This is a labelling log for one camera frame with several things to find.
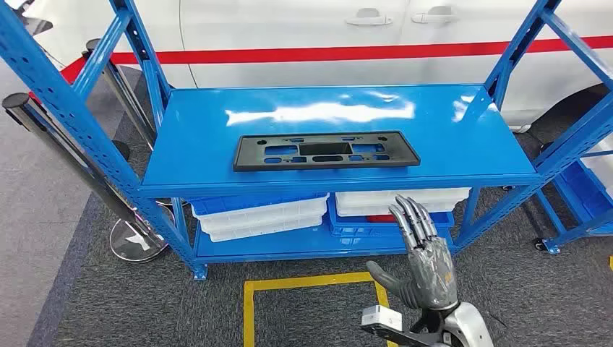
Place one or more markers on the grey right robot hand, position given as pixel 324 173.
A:
pixel 431 278

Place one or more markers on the black plastic frame part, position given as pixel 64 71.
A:
pixel 249 160

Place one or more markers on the blue metal shelf rack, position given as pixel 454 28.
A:
pixel 335 143
pixel 550 246

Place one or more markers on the red item in bin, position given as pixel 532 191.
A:
pixel 380 219

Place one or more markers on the blue plastic bin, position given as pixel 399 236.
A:
pixel 586 191
pixel 354 229
pixel 239 203

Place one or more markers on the white car red stripe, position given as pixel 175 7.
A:
pixel 287 28

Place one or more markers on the dark round stanchion base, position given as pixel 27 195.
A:
pixel 123 149

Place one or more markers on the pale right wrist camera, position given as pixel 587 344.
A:
pixel 380 318

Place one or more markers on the chrome stanchion post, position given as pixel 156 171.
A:
pixel 117 88
pixel 60 146

